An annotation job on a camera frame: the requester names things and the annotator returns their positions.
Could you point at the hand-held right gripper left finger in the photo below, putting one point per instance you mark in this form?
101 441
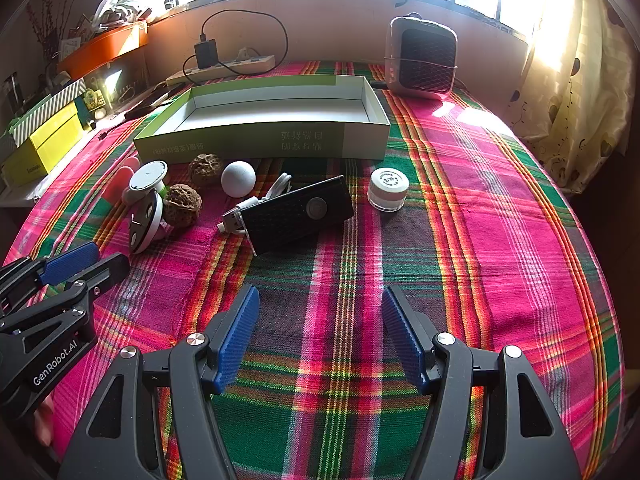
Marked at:
240 340

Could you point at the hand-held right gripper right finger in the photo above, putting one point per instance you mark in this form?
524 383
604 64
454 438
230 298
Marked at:
402 340

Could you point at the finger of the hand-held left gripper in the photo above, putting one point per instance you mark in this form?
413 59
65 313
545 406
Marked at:
70 260
107 270

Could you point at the black white oval device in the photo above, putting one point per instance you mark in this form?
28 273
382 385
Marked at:
142 225

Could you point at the brown walnut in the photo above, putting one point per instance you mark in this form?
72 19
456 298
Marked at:
205 170
181 205

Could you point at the green white spool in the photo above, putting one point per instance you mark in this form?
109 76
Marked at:
147 180

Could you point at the black sensor light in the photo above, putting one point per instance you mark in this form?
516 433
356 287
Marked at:
300 215

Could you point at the white mushroom-shaped knob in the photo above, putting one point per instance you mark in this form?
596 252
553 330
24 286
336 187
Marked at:
238 178

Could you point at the green white cardboard box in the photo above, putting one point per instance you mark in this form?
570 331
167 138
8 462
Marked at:
260 142

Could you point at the person's left hand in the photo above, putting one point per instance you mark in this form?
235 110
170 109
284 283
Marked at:
45 422

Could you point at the yellow box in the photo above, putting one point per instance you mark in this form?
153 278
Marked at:
45 145

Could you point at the plaid blanket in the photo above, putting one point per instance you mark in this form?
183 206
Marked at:
450 210

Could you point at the green white striped box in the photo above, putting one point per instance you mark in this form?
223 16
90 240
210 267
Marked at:
50 105

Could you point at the small green ornament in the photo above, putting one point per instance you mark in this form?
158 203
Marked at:
92 100

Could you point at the orange box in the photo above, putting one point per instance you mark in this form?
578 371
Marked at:
100 50

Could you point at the dried twig bunch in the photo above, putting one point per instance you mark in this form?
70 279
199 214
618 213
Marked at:
47 25

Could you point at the black charger adapter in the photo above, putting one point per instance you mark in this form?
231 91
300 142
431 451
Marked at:
206 54

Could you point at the white power strip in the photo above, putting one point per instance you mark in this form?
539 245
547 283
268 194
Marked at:
250 62

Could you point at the white plug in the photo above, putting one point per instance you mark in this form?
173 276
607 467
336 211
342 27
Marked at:
243 53

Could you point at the small black stick device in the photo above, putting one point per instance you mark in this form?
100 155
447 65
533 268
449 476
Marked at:
377 83

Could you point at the dried plants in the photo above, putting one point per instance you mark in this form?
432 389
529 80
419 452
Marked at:
107 0

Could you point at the beige space heater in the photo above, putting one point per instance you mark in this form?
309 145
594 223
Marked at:
425 57

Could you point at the cream spotted curtain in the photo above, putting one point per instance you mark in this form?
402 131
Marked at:
575 110

